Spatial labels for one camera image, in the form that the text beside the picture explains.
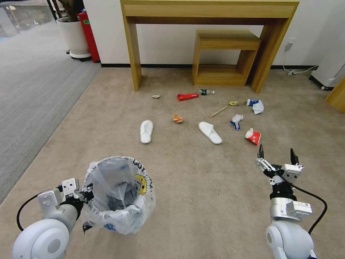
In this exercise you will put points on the wall socket plug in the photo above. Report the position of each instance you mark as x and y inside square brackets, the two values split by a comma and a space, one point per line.
[289, 46]

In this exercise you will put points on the blue and white bag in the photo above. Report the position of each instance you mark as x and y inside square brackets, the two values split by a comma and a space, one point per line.
[256, 105]

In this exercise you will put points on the glass partition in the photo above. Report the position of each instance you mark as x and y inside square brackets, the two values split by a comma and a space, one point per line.
[24, 16]

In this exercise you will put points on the crumpled yellow wrapper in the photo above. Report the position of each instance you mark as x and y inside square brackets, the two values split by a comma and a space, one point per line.
[233, 103]

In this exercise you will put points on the white plant pot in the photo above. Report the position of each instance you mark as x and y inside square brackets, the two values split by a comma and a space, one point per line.
[73, 37]

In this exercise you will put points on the white wheeled pot stand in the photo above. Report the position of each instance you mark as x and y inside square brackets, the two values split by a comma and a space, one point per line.
[79, 56]

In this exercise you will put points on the green label plastic bottle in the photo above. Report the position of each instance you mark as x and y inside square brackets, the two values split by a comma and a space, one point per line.
[204, 92]

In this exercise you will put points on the paper chopstick sleeve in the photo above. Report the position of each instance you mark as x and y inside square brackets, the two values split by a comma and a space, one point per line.
[219, 111]

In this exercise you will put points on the white slipper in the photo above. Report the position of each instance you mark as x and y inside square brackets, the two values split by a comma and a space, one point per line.
[210, 132]
[146, 131]

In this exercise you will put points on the small wooden side table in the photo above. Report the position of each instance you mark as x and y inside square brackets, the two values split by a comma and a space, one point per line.
[226, 40]

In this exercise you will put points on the wooden furniture corner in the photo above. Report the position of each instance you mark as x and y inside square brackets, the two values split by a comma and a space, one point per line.
[338, 97]

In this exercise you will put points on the clear plastic bin liner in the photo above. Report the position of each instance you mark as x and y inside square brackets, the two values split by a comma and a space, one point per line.
[118, 172]

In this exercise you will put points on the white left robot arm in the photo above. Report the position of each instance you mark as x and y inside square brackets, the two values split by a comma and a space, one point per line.
[48, 237]

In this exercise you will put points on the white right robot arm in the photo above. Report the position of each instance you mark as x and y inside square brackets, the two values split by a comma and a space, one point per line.
[288, 237]

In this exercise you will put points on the white standing appliance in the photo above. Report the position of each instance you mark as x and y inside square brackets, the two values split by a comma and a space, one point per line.
[330, 72]

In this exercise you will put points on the tall wooden console table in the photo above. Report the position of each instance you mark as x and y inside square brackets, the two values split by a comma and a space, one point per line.
[210, 10]

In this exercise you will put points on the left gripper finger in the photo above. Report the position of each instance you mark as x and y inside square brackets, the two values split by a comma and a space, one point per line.
[88, 188]
[86, 199]

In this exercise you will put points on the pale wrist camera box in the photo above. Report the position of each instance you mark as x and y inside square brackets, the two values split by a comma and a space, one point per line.
[292, 172]
[70, 186]

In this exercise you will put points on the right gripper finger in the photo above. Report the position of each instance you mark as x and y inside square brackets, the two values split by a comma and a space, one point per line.
[294, 158]
[265, 164]

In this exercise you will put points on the brown plant trunk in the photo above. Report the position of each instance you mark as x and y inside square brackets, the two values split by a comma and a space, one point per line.
[70, 9]

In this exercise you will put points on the red and white packet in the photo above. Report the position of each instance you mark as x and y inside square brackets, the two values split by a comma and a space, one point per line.
[253, 137]

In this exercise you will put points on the red snack wrapper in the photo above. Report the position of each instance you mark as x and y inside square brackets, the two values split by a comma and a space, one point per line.
[187, 96]

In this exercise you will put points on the red cabinet box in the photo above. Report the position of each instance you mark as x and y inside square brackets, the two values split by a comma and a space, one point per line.
[90, 40]

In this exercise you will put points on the crumpled white blue wrapper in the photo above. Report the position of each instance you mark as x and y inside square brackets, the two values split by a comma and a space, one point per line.
[237, 120]

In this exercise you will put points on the crumpled orange wrapper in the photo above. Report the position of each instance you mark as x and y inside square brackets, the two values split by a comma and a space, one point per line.
[178, 119]

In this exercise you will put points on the crumpled beige paper ball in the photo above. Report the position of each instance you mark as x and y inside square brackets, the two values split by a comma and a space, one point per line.
[156, 96]

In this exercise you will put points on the black trash bin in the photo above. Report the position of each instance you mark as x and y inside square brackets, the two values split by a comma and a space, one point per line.
[120, 202]

